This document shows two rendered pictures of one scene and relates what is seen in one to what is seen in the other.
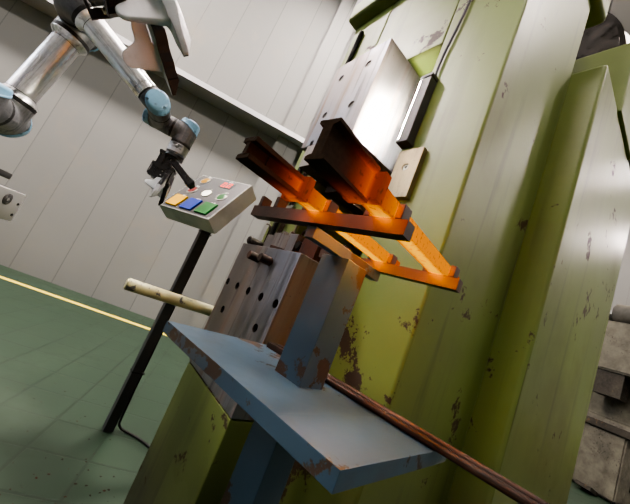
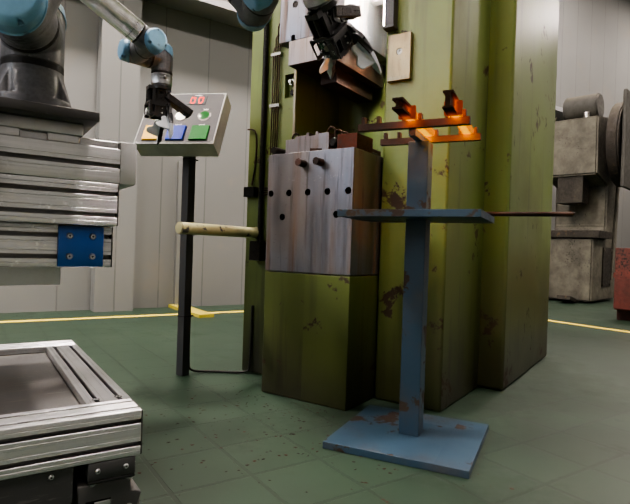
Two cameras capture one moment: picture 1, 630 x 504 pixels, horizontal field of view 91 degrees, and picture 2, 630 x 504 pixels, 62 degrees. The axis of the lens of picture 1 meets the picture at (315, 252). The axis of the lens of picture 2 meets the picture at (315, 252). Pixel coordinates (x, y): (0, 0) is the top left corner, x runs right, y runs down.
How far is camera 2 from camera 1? 1.15 m
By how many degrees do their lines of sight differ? 22
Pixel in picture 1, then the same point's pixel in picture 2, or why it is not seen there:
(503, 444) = (506, 233)
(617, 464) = (588, 265)
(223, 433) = (348, 286)
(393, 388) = not seen: hidden behind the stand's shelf
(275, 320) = (353, 201)
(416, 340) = (450, 180)
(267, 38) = not seen: outside the picture
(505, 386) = (499, 197)
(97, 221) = not seen: outside the picture
